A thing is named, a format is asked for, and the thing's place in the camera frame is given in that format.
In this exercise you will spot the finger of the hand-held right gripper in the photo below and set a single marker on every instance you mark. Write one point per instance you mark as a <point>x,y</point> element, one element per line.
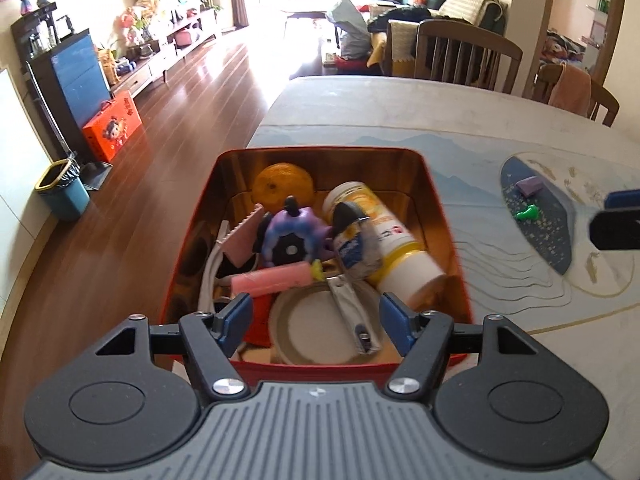
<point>617,230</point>

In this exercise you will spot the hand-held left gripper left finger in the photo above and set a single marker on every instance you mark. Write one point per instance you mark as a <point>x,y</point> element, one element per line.
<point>235,322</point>

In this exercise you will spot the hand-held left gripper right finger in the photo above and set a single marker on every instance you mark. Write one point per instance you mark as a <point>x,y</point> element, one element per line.
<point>397,322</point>

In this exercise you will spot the grey round plate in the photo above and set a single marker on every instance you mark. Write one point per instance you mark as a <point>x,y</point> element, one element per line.
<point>310,327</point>

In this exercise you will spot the yellow and white can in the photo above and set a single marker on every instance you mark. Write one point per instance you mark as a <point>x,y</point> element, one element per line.
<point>395,242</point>

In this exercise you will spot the pink comb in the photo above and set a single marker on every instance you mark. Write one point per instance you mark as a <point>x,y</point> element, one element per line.
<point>245,242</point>

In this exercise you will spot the red storage box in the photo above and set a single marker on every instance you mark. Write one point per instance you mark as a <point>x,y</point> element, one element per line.
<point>350,165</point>

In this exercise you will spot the small red object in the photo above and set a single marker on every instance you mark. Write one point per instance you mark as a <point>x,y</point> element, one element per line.
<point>260,320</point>

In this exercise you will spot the pink cylinder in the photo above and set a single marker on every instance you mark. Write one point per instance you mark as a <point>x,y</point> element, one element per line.
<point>270,280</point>

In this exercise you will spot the green toy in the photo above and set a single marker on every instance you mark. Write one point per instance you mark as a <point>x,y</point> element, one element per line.
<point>526,213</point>

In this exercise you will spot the small yellow object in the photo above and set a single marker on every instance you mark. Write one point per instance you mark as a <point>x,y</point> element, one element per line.
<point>317,270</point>

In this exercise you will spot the purple eraser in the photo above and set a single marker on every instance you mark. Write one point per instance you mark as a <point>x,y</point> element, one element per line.
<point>529,186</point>

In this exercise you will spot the purple toy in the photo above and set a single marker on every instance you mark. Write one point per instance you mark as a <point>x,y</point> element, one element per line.
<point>295,230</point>

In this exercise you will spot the wooden dining chair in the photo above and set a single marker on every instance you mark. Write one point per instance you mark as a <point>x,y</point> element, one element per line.
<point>465,55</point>
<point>602,102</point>

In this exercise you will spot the orange fruit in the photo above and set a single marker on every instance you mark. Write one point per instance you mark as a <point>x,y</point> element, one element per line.
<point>280,185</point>

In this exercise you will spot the pink towel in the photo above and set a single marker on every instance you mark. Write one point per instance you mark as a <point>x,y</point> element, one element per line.
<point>572,90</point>

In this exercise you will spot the colourful bedding pile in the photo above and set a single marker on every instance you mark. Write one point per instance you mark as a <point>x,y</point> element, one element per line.
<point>565,47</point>

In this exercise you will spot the blue trash bin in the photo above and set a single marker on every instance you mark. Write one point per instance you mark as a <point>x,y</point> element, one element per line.
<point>65,195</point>

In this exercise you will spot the orange gift box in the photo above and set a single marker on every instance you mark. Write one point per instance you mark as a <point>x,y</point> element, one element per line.
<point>112,127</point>

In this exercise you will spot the red floor cushion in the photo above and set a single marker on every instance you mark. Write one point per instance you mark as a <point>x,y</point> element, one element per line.
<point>352,64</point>

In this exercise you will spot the white cabinet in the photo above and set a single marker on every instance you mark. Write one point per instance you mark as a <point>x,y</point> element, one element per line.
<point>20,160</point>

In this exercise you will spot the beige sofa blanket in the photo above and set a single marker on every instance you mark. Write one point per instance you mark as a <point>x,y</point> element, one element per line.
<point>465,5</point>

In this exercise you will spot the wooden tv console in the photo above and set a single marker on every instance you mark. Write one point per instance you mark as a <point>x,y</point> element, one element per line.
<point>155,62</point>

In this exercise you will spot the pink bag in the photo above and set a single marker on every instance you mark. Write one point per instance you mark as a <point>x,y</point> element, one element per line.
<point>185,36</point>

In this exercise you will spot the light blue bag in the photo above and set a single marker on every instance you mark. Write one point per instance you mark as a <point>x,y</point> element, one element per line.
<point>350,30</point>

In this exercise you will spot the black tea bar machine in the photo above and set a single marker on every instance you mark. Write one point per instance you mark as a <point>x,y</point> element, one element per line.
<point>70,75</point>

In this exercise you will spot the black garment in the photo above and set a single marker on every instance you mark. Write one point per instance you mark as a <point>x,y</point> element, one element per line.
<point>400,15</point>

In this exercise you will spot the white coffee table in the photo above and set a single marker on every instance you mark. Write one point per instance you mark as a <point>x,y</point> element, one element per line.
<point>310,9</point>

